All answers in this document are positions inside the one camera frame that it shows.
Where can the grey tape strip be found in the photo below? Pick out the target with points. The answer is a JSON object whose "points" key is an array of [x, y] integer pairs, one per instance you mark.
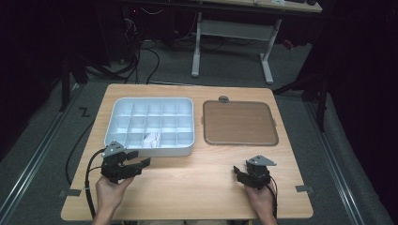
{"points": [[304, 188], [70, 192]]}

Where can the brown square lid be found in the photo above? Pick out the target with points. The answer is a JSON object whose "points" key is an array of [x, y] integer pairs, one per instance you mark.
{"points": [[239, 122]]}

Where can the black computer case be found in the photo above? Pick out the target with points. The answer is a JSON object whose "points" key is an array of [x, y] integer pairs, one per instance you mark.
{"points": [[120, 34]]}

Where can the person's left hand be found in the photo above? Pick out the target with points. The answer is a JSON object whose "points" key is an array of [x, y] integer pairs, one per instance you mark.
{"points": [[109, 195]]}

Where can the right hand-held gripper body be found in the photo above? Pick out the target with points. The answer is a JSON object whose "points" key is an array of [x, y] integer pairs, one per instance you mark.
{"points": [[258, 176]]}

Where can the white compartment storage box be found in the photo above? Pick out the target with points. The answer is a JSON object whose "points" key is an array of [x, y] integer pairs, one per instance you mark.
{"points": [[150, 118]]}

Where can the metal floor rail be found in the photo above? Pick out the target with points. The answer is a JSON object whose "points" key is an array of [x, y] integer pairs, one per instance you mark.
{"points": [[34, 156], [334, 168]]}

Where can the person's right hand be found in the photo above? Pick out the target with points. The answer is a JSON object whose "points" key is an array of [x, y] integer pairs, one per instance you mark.
{"points": [[261, 200]]}

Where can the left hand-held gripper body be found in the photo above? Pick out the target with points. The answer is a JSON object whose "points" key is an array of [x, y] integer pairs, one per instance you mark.
{"points": [[114, 167]]}

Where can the white sock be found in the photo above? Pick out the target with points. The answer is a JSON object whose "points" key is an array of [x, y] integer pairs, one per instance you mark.
{"points": [[152, 139]]}

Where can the small red object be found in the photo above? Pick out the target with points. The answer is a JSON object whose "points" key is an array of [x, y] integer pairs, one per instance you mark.
{"points": [[288, 44]]}

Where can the white-legged wooden desk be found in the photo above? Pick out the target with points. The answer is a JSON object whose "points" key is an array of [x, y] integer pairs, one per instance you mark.
{"points": [[233, 29]]}

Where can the black metal stand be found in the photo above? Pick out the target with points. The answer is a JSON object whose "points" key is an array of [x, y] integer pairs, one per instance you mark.
{"points": [[320, 97], [65, 81]]}

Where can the small grey round tab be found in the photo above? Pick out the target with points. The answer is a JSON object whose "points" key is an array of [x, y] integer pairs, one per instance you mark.
{"points": [[223, 99]]}

